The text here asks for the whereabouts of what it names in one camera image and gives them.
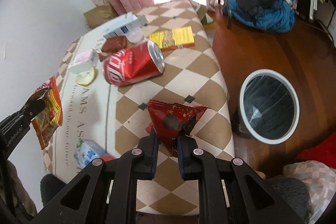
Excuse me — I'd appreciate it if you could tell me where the red blanket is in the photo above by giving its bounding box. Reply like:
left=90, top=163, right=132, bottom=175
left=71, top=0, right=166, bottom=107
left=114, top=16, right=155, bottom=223
left=295, top=132, right=336, bottom=169

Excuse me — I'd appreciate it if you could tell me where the yellow red box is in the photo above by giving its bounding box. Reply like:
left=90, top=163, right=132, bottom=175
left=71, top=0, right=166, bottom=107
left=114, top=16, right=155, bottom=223
left=148, top=26, right=195, bottom=51

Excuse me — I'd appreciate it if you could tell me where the yellow fruit peel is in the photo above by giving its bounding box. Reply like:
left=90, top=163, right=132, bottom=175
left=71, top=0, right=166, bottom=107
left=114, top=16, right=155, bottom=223
left=75, top=67, right=96, bottom=86

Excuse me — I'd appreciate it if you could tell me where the checkered table cloth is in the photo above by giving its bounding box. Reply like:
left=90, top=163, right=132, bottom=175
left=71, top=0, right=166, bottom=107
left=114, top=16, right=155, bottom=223
left=41, top=0, right=236, bottom=216

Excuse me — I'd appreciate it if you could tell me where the red cola can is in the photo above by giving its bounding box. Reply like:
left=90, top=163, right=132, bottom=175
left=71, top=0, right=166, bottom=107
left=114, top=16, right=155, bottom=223
left=102, top=40, right=165, bottom=86

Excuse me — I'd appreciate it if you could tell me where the blue black clothes pile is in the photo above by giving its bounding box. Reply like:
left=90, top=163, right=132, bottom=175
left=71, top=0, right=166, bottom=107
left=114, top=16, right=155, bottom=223
left=228, top=0, right=295, bottom=33

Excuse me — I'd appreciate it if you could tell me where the white round trash bin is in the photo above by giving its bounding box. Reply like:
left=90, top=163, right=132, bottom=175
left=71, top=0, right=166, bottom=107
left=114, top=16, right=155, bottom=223
left=238, top=69, right=300, bottom=145

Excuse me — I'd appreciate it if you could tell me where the blue white tissue pack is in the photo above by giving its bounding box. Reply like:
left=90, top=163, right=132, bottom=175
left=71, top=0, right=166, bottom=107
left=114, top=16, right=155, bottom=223
left=73, top=138, right=113, bottom=168

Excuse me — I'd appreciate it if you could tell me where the brown paper bag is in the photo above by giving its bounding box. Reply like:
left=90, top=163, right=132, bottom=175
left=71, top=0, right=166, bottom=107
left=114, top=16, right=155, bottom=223
left=84, top=4, right=118, bottom=28

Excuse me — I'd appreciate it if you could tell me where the checkered pink bedding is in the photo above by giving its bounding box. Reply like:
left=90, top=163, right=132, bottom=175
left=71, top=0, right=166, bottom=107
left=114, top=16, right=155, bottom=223
left=283, top=160, right=335, bottom=223

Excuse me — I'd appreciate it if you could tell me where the white blue long box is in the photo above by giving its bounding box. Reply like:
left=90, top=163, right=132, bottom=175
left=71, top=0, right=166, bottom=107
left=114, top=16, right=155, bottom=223
left=102, top=12, right=148, bottom=39

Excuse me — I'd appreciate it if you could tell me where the brown snack packet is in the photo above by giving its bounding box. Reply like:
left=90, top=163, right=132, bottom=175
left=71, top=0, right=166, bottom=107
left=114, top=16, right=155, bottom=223
left=98, top=36, right=127, bottom=62

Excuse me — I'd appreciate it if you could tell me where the pink white toothpaste box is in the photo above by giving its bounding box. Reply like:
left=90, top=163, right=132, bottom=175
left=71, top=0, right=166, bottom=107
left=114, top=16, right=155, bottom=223
left=67, top=49, right=98, bottom=75

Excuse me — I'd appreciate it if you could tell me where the clear plastic cup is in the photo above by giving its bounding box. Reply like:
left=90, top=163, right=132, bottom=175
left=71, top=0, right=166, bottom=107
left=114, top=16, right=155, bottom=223
left=126, top=27, right=144, bottom=44

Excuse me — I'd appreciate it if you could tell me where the black fuzzy trouser leg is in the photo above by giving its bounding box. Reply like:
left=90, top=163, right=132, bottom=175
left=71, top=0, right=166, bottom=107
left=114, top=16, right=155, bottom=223
left=41, top=174, right=312, bottom=223

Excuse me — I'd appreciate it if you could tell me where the orange snack bag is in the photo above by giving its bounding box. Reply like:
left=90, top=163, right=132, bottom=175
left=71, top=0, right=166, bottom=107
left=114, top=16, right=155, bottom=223
left=31, top=76, right=63, bottom=149

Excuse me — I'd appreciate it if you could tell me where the red star snack wrapper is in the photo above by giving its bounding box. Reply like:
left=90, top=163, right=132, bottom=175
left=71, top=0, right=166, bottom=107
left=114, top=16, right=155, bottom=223
left=145, top=100, right=208, bottom=157

